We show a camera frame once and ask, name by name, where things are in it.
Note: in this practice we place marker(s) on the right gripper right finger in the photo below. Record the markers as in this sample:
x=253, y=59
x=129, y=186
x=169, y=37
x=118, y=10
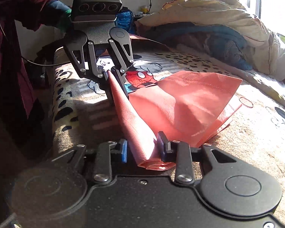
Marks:
x=227, y=184

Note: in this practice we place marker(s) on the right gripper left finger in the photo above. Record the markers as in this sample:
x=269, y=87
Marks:
x=56, y=186

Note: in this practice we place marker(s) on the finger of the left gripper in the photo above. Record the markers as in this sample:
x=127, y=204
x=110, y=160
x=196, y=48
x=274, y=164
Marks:
x=120, y=51
x=81, y=53

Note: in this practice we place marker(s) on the red rubber band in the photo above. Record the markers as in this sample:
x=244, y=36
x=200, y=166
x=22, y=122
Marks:
x=247, y=103

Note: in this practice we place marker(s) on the pink non-woven shopping bag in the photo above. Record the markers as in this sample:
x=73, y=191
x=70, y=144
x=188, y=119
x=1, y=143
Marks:
x=187, y=106

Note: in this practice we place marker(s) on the gloved left hand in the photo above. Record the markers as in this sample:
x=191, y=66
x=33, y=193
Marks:
x=56, y=14

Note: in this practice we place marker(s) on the cartoon mouse bed blanket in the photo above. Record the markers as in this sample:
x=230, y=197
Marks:
x=83, y=115

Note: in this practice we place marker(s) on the blue clothing pile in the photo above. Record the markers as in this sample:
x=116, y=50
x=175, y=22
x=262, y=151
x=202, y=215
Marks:
x=217, y=41

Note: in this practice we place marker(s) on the cream crumpled duvet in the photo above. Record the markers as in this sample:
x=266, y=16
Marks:
x=264, y=48

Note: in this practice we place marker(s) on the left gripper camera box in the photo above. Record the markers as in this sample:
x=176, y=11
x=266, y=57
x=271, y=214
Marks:
x=95, y=10

